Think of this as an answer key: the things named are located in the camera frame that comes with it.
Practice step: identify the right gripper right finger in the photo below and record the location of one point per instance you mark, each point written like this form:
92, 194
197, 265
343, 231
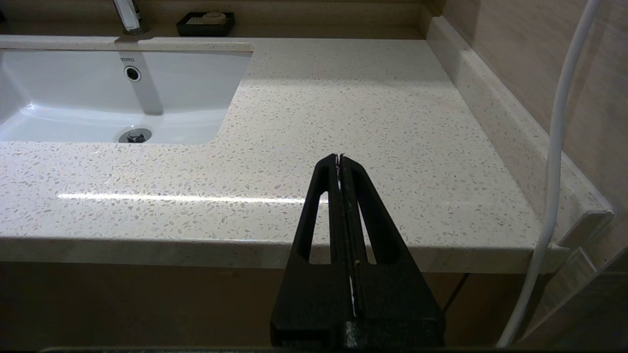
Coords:
392, 304

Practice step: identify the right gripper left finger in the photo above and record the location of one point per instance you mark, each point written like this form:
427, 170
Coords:
314, 294

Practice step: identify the wooden vanity cabinet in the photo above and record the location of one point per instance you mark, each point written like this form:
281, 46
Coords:
147, 304

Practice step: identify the chrome sink drain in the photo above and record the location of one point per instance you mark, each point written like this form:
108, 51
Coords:
135, 136

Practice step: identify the white sink basin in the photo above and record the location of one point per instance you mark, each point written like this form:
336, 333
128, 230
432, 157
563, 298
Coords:
186, 87

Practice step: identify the black soap dish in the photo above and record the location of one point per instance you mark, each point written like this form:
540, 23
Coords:
206, 30

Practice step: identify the round soap bar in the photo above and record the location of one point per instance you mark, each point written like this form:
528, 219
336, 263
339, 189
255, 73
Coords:
213, 18

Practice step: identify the chrome faucet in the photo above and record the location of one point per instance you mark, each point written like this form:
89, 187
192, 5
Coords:
128, 14

